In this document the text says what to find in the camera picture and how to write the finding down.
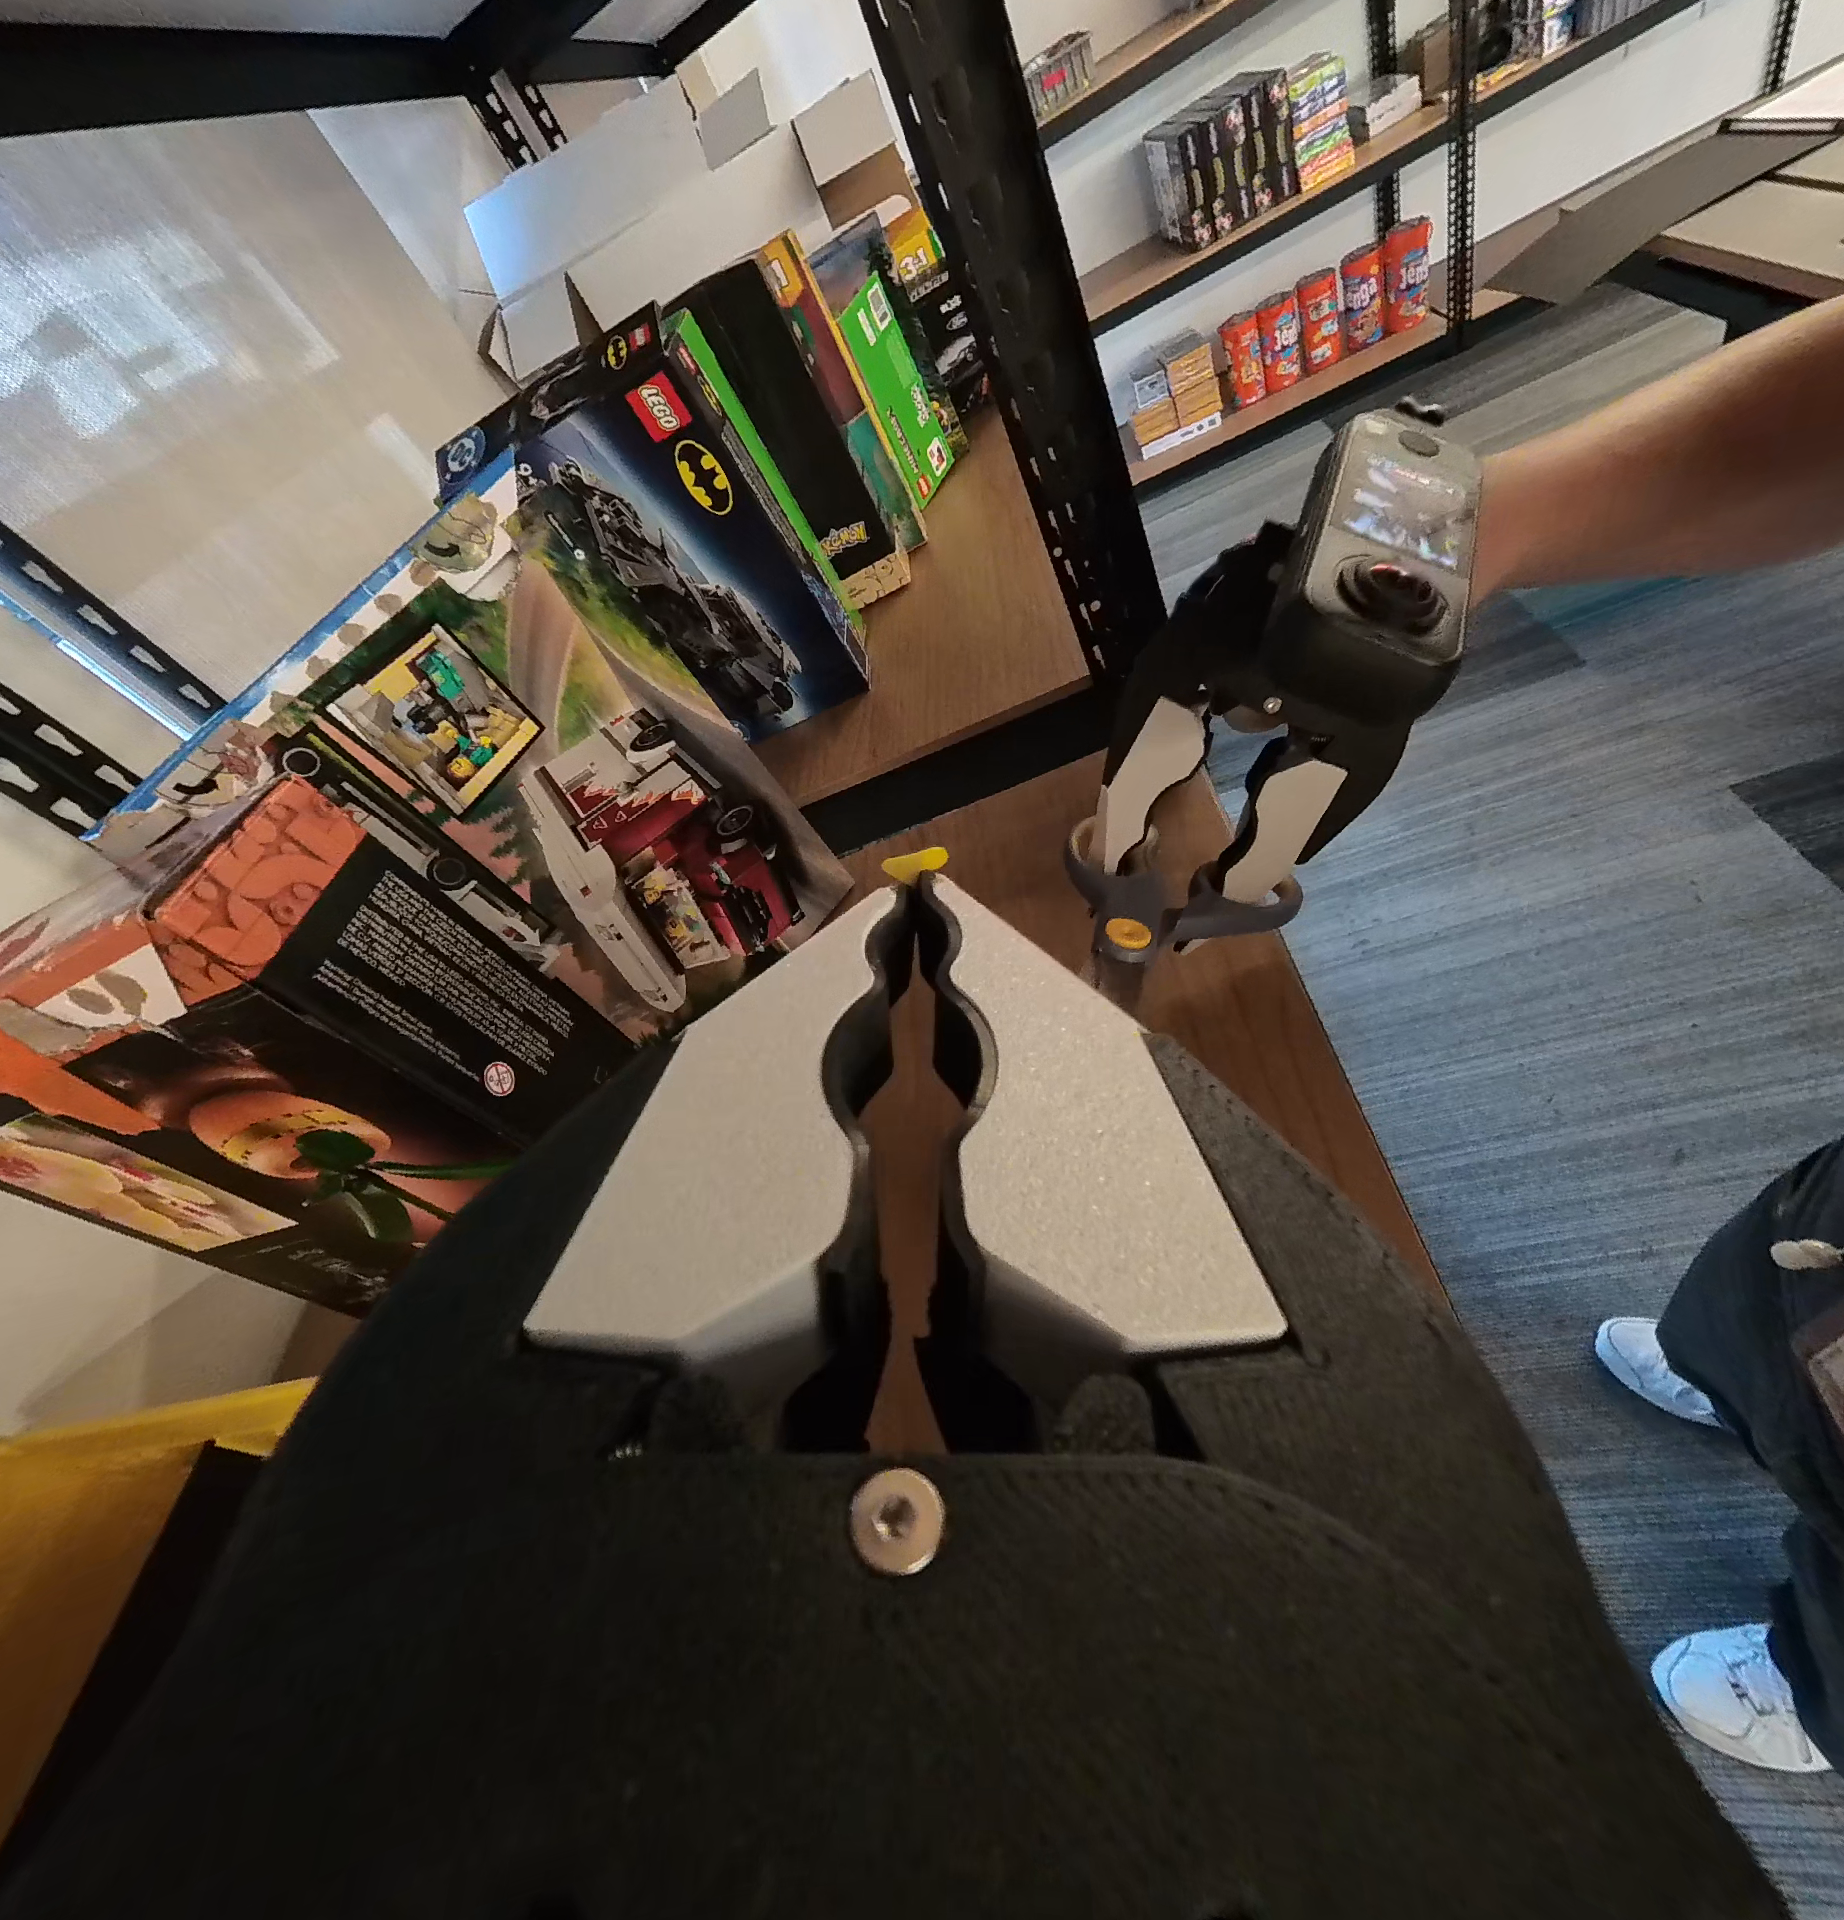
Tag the row of black toy boxes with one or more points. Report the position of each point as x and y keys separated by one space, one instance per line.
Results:
x=1214 y=156

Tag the wooden desk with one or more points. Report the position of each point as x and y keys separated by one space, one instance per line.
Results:
x=1282 y=1050

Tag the stack of colourful boxes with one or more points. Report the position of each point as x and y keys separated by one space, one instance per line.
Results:
x=1320 y=121

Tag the camper van toy box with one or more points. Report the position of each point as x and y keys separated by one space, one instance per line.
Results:
x=561 y=720

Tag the window roller blind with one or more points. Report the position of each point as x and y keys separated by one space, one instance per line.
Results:
x=186 y=346

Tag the open white cardboard box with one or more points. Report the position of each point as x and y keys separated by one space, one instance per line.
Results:
x=856 y=136
x=591 y=240

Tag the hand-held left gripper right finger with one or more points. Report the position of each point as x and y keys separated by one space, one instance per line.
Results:
x=1116 y=1185

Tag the black orchid toy box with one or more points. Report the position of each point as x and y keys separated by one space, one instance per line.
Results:
x=412 y=961

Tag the pale office table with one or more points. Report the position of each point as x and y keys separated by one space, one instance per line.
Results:
x=1764 y=226

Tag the person's right forearm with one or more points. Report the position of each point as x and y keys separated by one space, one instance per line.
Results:
x=1688 y=451

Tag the background shelf rack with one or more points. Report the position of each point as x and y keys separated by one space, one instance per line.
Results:
x=1447 y=150

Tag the black metal shelf rack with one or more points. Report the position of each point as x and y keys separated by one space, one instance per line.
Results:
x=1011 y=301

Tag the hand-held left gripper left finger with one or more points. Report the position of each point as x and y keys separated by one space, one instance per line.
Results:
x=696 y=1185

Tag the green brick toy box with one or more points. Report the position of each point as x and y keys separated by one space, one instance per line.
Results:
x=891 y=361

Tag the wooden shelf board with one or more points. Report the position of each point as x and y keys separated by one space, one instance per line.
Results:
x=982 y=600

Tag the yellow plastic bin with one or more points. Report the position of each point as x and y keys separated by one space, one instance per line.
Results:
x=66 y=1561

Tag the blue bat-logo toy box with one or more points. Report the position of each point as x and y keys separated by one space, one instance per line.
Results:
x=681 y=511

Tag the small yellow piece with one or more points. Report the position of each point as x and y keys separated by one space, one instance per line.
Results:
x=918 y=862

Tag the black toy box yellow print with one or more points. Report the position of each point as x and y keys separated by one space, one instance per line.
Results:
x=784 y=347

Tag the white shoe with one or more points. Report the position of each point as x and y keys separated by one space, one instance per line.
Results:
x=1740 y=1696
x=1649 y=1367

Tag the person's dark pants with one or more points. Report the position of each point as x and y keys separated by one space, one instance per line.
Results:
x=1764 y=1351

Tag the slim green toy box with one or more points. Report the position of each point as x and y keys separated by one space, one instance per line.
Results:
x=746 y=435

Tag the stack of small card boxes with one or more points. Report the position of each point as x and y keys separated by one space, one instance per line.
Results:
x=1176 y=390

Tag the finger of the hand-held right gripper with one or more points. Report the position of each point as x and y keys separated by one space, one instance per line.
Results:
x=1155 y=780
x=1289 y=825

